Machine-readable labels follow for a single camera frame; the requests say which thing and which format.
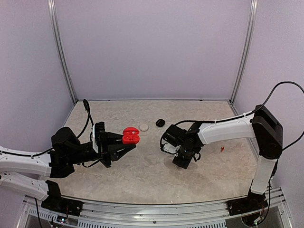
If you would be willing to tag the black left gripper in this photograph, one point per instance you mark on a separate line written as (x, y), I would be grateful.
(107, 150)

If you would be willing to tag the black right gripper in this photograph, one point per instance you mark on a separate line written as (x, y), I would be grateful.
(184, 164)

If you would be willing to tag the red round object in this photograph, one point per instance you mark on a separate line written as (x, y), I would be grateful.
(130, 135)

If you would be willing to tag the pink round lid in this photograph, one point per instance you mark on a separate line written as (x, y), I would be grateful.
(144, 127)

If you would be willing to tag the black earbud charging case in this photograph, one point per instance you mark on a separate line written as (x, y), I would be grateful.
(160, 123)

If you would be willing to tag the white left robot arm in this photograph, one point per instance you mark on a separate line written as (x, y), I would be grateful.
(58, 162)

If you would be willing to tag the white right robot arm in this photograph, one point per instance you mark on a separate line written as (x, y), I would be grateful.
(260, 124)

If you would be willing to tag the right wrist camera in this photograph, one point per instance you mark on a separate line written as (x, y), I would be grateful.
(170, 149)

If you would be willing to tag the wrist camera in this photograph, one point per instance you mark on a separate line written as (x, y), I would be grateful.
(170, 149)
(98, 136)

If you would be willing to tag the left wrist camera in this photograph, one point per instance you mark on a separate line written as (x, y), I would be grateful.
(98, 136)

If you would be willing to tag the front aluminium rail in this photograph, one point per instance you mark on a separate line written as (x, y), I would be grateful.
(98, 214)

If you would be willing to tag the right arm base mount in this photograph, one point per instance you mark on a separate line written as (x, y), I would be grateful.
(246, 204)

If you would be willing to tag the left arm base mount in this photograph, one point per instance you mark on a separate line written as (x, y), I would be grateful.
(63, 205)

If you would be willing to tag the left aluminium frame post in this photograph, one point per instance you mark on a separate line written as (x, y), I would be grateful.
(60, 51)

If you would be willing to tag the aluminium frame post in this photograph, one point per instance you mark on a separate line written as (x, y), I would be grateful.
(60, 51)
(245, 51)

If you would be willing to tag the right aluminium frame post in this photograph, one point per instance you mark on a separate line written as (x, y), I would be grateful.
(245, 51)

